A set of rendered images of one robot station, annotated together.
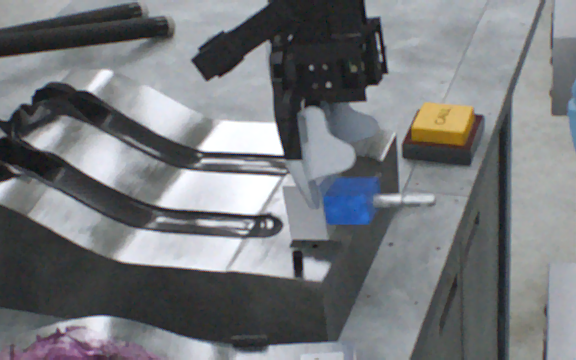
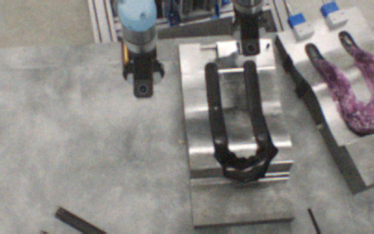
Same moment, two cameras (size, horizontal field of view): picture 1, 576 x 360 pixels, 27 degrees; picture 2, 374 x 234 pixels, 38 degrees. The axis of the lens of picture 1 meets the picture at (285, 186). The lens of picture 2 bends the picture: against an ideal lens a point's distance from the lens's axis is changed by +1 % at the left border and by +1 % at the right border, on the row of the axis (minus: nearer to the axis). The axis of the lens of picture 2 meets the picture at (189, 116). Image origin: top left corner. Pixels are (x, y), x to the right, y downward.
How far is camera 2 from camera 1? 1.67 m
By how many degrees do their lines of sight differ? 69
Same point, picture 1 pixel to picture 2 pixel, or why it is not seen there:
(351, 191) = not seen: hidden behind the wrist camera
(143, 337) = (312, 78)
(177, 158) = (214, 115)
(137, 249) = (272, 101)
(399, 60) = (69, 91)
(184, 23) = (44, 210)
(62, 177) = (259, 134)
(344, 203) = not seen: hidden behind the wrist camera
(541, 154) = not seen: outside the picture
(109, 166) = (241, 125)
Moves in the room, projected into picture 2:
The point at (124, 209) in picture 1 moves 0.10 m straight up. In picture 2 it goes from (254, 115) to (260, 101)
